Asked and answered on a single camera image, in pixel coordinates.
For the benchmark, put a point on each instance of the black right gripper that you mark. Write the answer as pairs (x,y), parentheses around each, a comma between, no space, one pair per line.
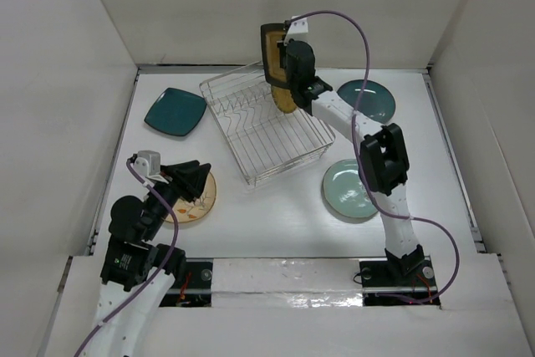
(282,50)

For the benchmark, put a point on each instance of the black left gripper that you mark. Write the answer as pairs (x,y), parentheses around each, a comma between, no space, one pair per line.
(187,177)

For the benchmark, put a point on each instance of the black and amber square plate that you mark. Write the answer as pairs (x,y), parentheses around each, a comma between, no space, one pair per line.
(270,33)

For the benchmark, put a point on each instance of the round woven bamboo plate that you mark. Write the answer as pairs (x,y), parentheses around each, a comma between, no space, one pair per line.
(283,99)

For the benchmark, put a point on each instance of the dark teal round plate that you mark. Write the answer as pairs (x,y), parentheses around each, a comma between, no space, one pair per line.
(376,103)

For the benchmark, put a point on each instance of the light green flower plate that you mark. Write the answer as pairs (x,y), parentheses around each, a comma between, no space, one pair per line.
(344,191)

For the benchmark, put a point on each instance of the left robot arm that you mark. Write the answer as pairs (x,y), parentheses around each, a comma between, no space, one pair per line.
(142,260)

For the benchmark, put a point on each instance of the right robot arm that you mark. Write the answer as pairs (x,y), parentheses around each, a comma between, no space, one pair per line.
(379,149)

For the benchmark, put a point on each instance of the beige round leaf plate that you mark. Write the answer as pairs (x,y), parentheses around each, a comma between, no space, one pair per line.
(190,211)

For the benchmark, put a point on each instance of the teal square plate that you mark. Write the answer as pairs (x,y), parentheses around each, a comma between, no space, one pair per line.
(176,112)

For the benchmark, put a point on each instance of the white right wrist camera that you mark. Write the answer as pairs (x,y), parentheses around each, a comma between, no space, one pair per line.
(296,30)

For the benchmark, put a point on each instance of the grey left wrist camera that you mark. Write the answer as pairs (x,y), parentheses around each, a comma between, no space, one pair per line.
(146,163)

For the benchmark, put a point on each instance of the wire dish rack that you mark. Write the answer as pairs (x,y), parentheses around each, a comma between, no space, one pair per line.
(263,140)

